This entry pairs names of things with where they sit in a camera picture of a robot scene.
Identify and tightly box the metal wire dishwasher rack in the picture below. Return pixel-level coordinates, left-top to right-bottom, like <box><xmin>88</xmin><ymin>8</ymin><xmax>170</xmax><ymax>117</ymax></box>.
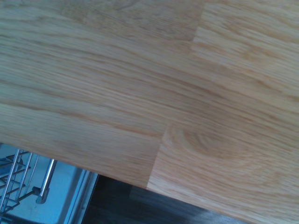
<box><xmin>0</xmin><ymin>149</ymin><xmax>57</xmax><ymax>214</ymax></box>

